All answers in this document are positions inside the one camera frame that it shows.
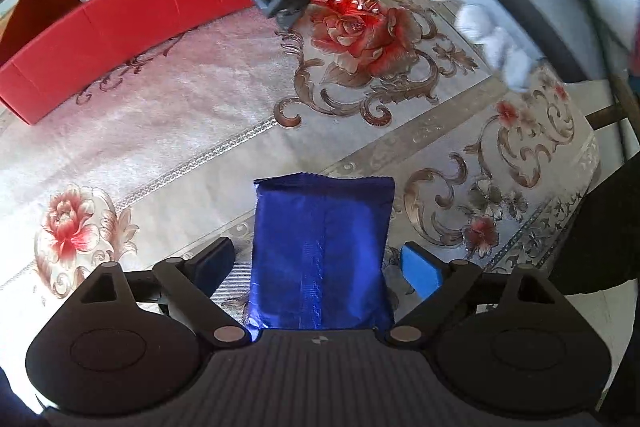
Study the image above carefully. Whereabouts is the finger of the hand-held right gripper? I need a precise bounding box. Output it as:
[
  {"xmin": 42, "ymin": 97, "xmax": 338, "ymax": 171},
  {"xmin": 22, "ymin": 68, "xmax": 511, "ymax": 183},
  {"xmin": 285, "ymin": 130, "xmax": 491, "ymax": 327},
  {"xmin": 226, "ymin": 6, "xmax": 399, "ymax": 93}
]
[{"xmin": 275, "ymin": 7, "xmax": 306, "ymax": 28}]

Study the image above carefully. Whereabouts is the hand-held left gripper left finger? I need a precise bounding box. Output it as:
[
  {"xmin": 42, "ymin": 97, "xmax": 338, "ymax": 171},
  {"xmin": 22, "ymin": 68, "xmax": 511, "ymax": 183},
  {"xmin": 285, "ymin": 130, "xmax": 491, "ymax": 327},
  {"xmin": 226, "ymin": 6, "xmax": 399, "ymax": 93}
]
[{"xmin": 79, "ymin": 237, "xmax": 251, "ymax": 349}]

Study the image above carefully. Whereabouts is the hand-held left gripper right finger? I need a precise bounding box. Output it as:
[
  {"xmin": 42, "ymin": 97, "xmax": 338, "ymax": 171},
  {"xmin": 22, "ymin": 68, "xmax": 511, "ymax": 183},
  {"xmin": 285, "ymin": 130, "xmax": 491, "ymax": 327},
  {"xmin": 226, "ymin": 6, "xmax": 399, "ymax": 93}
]
[{"xmin": 385, "ymin": 243, "xmax": 563, "ymax": 348}]

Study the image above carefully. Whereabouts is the blue snack packet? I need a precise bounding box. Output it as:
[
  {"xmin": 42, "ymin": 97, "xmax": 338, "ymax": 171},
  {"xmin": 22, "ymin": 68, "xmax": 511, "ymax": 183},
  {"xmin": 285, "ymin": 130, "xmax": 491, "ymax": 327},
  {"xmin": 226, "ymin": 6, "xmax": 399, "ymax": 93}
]
[{"xmin": 244, "ymin": 173, "xmax": 396, "ymax": 343}]

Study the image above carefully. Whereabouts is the red cardboard box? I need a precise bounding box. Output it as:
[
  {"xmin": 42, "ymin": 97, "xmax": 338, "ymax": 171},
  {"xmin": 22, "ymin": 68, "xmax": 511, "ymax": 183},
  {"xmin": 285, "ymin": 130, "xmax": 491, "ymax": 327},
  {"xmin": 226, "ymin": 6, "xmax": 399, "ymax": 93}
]
[{"xmin": 0, "ymin": 0, "xmax": 308, "ymax": 126}]

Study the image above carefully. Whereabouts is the floral tablecloth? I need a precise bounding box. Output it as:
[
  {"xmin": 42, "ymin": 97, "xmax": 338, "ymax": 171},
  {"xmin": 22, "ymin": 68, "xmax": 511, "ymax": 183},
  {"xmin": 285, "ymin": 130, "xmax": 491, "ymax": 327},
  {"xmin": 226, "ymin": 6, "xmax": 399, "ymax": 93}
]
[{"xmin": 0, "ymin": 0, "xmax": 601, "ymax": 308}]

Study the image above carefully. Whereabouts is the person's dark clothing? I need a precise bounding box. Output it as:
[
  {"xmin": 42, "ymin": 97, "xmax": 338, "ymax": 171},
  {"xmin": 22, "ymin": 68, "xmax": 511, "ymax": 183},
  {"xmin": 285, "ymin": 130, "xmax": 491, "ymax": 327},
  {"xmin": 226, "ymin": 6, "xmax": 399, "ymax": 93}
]
[{"xmin": 549, "ymin": 159, "xmax": 640, "ymax": 299}]

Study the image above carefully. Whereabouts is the brown wooden bar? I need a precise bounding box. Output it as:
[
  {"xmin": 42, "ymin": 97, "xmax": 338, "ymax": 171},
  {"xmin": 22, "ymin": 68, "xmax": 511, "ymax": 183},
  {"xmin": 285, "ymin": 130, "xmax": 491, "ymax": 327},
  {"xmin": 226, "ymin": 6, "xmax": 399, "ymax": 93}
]
[{"xmin": 587, "ymin": 72, "xmax": 640, "ymax": 130}]

